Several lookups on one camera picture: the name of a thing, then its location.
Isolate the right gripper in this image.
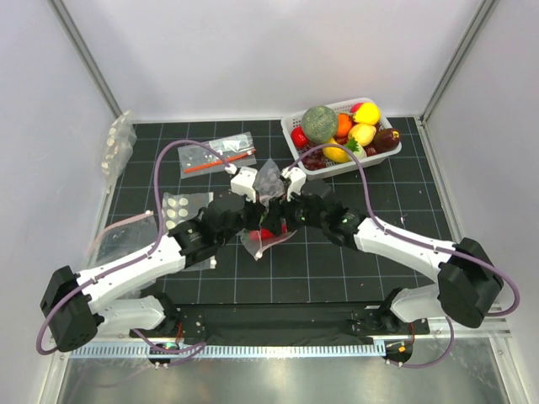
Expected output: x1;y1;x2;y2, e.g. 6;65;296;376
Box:
261;184;327;237

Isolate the red chili pepper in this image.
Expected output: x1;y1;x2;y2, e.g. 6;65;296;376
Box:
248;224;292;242

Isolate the pink zipper dotted bag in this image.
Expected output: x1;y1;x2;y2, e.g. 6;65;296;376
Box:
239;159;296;261

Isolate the yellow lemon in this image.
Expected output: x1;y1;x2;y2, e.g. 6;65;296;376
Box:
348;124;376;146

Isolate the yellow red peach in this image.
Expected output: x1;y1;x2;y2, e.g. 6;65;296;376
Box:
353;103;381;125

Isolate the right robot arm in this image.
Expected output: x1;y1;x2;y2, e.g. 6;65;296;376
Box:
262;180;504;333

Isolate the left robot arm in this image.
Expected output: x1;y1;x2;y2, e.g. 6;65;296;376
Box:
36;192;267;355

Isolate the white zipper dotted bag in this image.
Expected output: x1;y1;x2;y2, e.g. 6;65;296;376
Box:
161;191;218;273

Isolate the red zipper clear bag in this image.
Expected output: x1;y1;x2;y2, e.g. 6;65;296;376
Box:
178;132;256;179

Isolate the purple grapes bunch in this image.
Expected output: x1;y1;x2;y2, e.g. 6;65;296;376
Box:
299;142;326;171

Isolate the black grid cutting mat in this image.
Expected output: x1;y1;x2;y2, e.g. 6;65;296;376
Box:
108;117;451;304

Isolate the red tomato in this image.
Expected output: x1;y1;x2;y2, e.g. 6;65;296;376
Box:
291;126;309;149

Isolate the yellow banana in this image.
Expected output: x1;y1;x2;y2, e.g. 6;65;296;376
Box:
323;146;350;163

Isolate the white plastic basket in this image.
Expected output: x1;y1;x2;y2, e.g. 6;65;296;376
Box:
280;98;403;179

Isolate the crumpled bags pile left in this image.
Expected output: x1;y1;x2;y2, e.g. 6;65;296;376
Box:
84;210;157;268

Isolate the green netted melon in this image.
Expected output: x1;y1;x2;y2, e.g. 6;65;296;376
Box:
301;105;339;144

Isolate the orange fruit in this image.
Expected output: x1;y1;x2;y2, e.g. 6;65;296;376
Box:
335;114;353;137

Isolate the dark red apple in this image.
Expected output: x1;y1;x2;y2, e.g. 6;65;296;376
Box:
371;128;401;153

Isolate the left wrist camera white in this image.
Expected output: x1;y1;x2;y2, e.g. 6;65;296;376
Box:
230;167;258;202

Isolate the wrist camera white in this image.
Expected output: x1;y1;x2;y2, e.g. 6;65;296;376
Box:
230;167;258;202
280;167;307;202

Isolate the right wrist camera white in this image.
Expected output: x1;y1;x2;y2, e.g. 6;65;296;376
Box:
280;167;307;202

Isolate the bag stack at wall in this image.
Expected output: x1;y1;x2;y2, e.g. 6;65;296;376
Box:
101;110;137;193

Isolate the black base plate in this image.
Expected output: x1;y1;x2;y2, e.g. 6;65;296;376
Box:
141;302;430;347

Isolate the white slotted cable duct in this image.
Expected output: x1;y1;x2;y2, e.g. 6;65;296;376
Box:
70;340;386;360

